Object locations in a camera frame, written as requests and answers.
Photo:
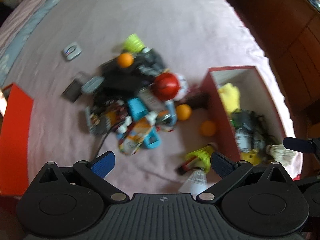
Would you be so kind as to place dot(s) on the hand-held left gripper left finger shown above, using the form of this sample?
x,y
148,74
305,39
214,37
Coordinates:
x,y
103,164

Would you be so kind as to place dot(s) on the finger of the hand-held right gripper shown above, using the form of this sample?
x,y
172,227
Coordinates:
x,y
297,144
310,181

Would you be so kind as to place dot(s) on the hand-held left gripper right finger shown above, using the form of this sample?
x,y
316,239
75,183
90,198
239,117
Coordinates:
x,y
221,164

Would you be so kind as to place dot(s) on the white feather shuttlecock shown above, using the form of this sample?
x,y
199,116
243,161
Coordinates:
x,y
281,153

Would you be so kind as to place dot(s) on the red cardboard box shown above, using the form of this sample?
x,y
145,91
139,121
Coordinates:
x,y
217,110

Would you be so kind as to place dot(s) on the neon yellow shuttlecock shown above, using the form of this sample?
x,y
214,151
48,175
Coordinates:
x,y
133,42
201,155

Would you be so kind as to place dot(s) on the white plastic shuttlecock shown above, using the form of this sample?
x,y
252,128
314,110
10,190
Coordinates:
x,y
196,181

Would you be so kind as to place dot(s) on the small yellow toy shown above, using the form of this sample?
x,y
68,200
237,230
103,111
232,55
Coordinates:
x,y
251,157

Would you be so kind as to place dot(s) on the orange ball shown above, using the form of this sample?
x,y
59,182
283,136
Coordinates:
x,y
183,112
208,128
125,60

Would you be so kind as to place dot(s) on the light blue plastic holder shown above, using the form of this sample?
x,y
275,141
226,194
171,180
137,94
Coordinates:
x,y
136,108

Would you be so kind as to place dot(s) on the yellow plush toy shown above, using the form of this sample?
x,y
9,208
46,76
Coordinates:
x,y
230,96

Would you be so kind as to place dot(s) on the dark grey square tile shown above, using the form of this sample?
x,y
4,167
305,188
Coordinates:
x,y
72,91

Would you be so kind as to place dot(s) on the white cream tube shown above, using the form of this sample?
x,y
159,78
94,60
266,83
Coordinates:
x,y
152,101

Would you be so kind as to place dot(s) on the black transparent box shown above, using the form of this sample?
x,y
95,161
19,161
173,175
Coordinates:
x,y
120,80

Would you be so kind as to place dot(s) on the pastel plush toy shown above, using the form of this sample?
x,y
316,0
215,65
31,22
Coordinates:
x,y
185,86

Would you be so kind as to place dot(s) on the red box lid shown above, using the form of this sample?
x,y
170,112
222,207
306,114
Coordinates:
x,y
16,140

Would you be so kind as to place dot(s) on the red ball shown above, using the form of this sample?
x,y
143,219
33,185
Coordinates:
x,y
166,86

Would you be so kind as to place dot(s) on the dark grey toy car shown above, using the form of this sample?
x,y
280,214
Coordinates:
x,y
150,60

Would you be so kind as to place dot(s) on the brown wooden cabinet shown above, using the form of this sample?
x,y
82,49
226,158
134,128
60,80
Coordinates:
x,y
280,25

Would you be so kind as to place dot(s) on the striped blue pink blanket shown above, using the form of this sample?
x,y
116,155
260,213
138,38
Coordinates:
x,y
22,12

